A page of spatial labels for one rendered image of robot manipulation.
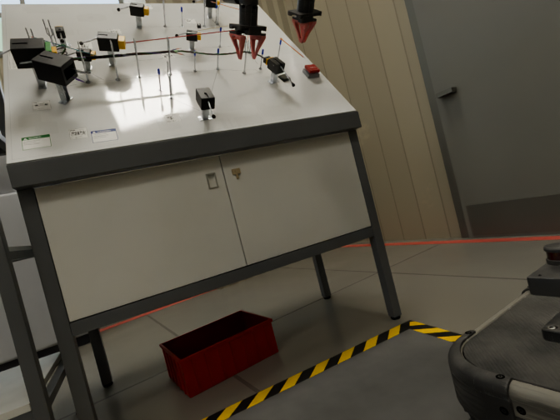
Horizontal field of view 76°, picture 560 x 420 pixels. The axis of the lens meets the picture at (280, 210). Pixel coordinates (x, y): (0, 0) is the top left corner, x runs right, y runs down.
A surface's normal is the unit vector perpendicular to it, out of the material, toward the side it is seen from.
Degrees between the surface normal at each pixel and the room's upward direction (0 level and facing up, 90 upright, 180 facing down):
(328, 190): 90
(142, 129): 54
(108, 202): 90
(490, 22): 90
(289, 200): 90
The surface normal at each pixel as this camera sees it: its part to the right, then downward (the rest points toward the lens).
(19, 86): 0.17, -0.64
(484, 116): -0.82, 0.22
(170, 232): 0.39, -0.08
